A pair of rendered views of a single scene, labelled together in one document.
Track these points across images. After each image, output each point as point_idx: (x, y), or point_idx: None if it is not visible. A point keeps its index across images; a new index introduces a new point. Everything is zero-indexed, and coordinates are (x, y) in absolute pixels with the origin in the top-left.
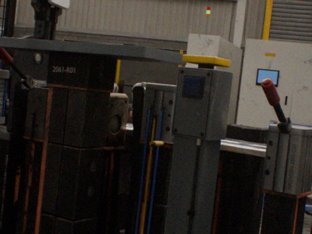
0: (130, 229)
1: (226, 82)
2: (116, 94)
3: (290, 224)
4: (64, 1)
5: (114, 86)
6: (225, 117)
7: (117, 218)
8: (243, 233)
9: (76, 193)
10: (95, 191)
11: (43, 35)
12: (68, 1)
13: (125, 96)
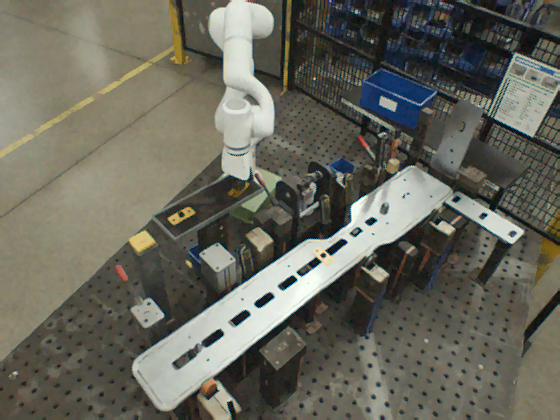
0: None
1: (135, 255)
2: (251, 241)
3: (143, 338)
4: (238, 175)
5: (365, 257)
6: (140, 268)
7: (300, 312)
8: (229, 365)
9: (199, 252)
10: None
11: (232, 184)
12: (243, 176)
13: (256, 247)
